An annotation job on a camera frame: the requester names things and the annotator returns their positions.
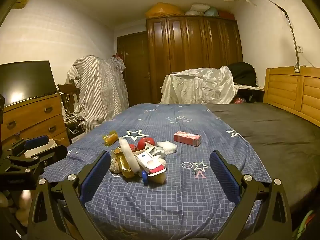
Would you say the wooden bed headboard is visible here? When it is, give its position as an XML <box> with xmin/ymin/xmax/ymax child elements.
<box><xmin>263</xmin><ymin>66</ymin><xmax>320</xmax><ymax>128</ymax></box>

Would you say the long thin pole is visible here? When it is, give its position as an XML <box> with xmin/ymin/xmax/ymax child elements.
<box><xmin>228</xmin><ymin>0</ymin><xmax>300</xmax><ymax>73</ymax></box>

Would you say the black flat monitor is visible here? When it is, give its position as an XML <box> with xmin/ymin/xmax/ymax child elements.
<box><xmin>0</xmin><ymin>60</ymin><xmax>58</xmax><ymax>107</ymax></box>

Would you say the white storage bag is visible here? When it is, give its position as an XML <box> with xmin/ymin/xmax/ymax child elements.
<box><xmin>185</xmin><ymin>4</ymin><xmax>208</xmax><ymax>15</ymax></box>

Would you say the long red carton box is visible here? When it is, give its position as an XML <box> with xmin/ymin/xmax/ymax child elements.
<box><xmin>174</xmin><ymin>131</ymin><xmax>202</xmax><ymax>147</ymax></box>

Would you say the white plastic bin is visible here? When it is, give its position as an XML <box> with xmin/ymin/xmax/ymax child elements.
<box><xmin>25</xmin><ymin>139</ymin><xmax>59</xmax><ymax>159</ymax></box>

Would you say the white cardboard box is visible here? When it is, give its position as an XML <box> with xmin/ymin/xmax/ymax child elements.
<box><xmin>70</xmin><ymin>134</ymin><xmax>87</xmax><ymax>144</ymax></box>

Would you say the dark wooden chair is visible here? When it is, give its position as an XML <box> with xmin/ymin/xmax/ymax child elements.
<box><xmin>57</xmin><ymin>83</ymin><xmax>80</xmax><ymax>110</ymax></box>

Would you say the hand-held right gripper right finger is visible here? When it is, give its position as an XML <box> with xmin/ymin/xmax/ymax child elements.
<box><xmin>209</xmin><ymin>150</ymin><xmax>293</xmax><ymax>240</ymax></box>

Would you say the black clothing pile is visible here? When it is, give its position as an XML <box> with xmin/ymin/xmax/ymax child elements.
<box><xmin>226</xmin><ymin>62</ymin><xmax>257</xmax><ymax>87</ymax></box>

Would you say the yellow sponge block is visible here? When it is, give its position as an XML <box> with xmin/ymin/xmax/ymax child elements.
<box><xmin>147</xmin><ymin>171</ymin><xmax>167</xmax><ymax>184</ymax></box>

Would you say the blue checked star bedsheet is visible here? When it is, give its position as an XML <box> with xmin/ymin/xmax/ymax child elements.
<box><xmin>41</xmin><ymin>104</ymin><xmax>273</xmax><ymax>240</ymax></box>

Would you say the red flat case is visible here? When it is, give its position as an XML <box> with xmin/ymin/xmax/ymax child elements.
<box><xmin>218</xmin><ymin>10</ymin><xmax>236</xmax><ymax>20</ymax></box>

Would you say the white translucent plastic wrapper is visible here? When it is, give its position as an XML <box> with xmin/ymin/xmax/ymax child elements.
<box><xmin>119</xmin><ymin>137</ymin><xmax>142</xmax><ymax>173</ymax></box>

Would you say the dark grey blanket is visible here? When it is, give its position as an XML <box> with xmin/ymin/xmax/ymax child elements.
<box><xmin>207</xmin><ymin>102</ymin><xmax>320</xmax><ymax>213</ymax></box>

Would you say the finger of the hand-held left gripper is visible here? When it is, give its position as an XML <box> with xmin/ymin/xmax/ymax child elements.
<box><xmin>5</xmin><ymin>145</ymin><xmax>68</xmax><ymax>180</ymax></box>
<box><xmin>10</xmin><ymin>135</ymin><xmax>50</xmax><ymax>158</ymax></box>

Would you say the brown wooden wardrobe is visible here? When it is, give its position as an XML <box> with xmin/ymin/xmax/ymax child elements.
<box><xmin>146</xmin><ymin>15</ymin><xmax>243</xmax><ymax>104</ymax></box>

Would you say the yellow crinkled snack wrapper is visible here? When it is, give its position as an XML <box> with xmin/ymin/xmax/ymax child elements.
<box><xmin>102</xmin><ymin>130</ymin><xmax>118</xmax><ymax>146</ymax></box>

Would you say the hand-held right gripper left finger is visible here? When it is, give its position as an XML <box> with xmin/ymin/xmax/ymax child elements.
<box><xmin>27</xmin><ymin>151</ymin><xmax>112</xmax><ymax>240</ymax></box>

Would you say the person's left hand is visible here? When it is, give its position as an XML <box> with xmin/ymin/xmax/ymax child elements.
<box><xmin>0</xmin><ymin>191</ymin><xmax>33</xmax><ymax>227</ymax></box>

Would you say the trash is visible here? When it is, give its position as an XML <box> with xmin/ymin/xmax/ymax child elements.
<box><xmin>132</xmin><ymin>149</ymin><xmax>167</xmax><ymax>174</ymax></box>

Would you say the wooden chest of drawers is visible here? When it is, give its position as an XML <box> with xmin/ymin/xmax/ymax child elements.
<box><xmin>0</xmin><ymin>93</ymin><xmax>70</xmax><ymax>150</ymax></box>

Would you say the dark wooden door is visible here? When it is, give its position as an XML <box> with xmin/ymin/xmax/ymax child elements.
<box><xmin>117</xmin><ymin>31</ymin><xmax>150</xmax><ymax>108</ymax></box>

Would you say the red ball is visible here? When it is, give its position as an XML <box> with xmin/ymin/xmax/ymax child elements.
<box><xmin>137</xmin><ymin>137</ymin><xmax>156</xmax><ymax>151</ymax></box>

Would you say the clear crumpled plastic bag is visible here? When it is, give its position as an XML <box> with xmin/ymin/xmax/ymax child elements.
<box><xmin>157</xmin><ymin>141</ymin><xmax>177</xmax><ymax>155</ymax></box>

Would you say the orange storage bag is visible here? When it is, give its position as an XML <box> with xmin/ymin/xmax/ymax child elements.
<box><xmin>146</xmin><ymin>2</ymin><xmax>185</xmax><ymax>18</ymax></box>

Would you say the golden brown snack wrapper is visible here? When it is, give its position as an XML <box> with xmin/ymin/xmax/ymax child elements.
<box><xmin>111</xmin><ymin>147</ymin><xmax>134</xmax><ymax>178</ymax></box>

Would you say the beige tissue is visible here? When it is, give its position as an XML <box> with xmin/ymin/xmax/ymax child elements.
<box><xmin>110</xmin><ymin>158</ymin><xmax>122</xmax><ymax>173</ymax></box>

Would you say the green patterned bag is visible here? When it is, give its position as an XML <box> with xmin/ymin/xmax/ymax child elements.
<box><xmin>291</xmin><ymin>210</ymin><xmax>320</xmax><ymax>240</ymax></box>

